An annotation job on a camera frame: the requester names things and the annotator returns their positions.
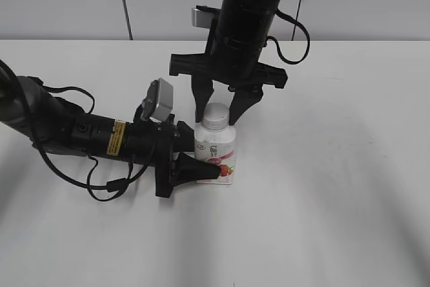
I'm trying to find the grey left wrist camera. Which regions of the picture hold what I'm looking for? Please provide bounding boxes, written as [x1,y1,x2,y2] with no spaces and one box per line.
[140,78,173,122]

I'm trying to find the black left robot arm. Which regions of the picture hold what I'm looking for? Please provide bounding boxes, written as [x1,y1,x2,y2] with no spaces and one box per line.
[1,63,202,200]

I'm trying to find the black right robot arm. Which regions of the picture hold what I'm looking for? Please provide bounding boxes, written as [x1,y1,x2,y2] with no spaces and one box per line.
[169,0,310,126]

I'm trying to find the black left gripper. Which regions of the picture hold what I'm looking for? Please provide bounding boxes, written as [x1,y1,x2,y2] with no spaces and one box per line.
[126,114,221,198]

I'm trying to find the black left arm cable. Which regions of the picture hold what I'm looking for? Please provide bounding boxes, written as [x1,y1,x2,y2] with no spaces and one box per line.
[0,60,159,202]

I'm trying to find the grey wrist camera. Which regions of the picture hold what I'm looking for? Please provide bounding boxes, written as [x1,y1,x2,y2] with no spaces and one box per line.
[191,5,220,29]
[140,78,173,122]

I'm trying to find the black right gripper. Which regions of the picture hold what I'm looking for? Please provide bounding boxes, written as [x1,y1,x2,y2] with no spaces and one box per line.
[169,1,288,124]

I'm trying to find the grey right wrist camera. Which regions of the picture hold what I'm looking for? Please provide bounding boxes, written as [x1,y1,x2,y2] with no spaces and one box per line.
[191,5,220,29]

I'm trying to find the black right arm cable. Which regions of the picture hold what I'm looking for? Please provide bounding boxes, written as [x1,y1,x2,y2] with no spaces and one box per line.
[268,0,310,65]

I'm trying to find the white screw cap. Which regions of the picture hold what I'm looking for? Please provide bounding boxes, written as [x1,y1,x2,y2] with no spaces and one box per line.
[202,103,229,131]

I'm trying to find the white yogurt carton bottle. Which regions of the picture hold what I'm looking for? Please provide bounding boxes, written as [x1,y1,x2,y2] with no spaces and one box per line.
[194,123,237,185]

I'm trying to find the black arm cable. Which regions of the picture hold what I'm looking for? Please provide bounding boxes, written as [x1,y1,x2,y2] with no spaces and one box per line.
[268,0,310,65]
[0,60,159,202]

